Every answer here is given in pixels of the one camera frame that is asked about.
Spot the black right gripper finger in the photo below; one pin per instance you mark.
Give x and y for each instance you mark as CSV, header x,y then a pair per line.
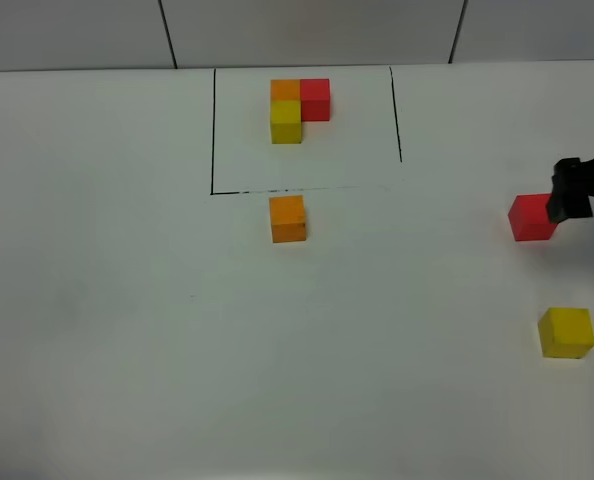
x,y
572,188

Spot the orange template cube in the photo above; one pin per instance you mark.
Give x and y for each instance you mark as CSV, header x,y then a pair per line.
x,y
285,90

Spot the yellow template cube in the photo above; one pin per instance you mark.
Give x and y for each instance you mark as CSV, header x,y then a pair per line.
x,y
286,122

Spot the red template cube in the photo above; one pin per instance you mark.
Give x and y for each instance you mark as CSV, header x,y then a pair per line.
x,y
315,96

